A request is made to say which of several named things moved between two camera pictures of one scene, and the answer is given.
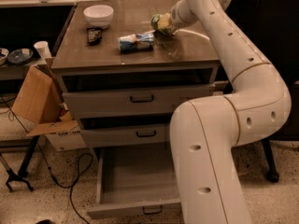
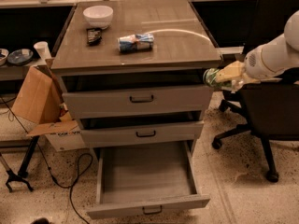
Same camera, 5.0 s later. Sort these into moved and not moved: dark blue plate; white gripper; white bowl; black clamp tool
Moved: white gripper
Not moved: dark blue plate; white bowl; black clamp tool
